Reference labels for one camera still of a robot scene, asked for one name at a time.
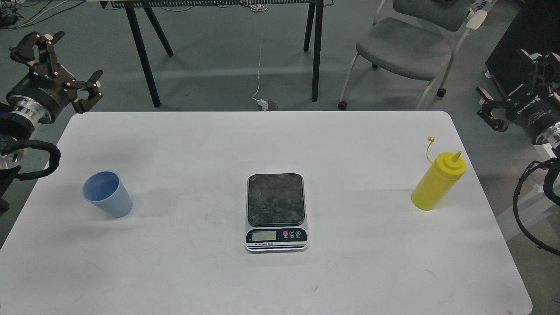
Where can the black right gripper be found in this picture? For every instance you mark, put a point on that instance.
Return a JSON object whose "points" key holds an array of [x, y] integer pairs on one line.
{"points": [[536, 116]]}

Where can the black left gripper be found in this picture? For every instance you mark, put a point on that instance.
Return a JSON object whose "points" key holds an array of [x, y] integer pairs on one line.
{"points": [[45, 73]]}

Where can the yellow squeeze seasoning bottle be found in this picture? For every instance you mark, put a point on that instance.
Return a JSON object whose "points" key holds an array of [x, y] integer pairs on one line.
{"points": [[442, 175]]}

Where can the blue ribbed plastic cup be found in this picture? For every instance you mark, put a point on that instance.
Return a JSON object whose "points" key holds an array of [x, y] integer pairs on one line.
{"points": [[106, 191]]}

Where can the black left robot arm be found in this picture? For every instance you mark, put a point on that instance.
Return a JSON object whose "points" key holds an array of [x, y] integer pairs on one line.
{"points": [[19, 125]]}

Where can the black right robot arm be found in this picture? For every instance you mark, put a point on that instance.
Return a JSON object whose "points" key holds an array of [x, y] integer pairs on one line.
{"points": [[493, 112]]}

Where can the digital kitchen scale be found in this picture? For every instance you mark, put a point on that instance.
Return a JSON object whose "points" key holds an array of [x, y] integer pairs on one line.
{"points": [[276, 218]]}

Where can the black cabinet right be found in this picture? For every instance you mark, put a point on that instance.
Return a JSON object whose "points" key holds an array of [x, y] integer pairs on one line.
{"points": [[535, 29]]}

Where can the grey office chair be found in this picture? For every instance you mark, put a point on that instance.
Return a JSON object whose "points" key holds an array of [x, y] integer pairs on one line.
{"points": [[413, 51]]}

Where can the white power plug adapter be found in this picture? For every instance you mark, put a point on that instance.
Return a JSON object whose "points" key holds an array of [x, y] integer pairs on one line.
{"points": [[267, 105]]}

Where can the black leg background table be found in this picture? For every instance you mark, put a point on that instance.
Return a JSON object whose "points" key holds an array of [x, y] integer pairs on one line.
{"points": [[214, 55]]}

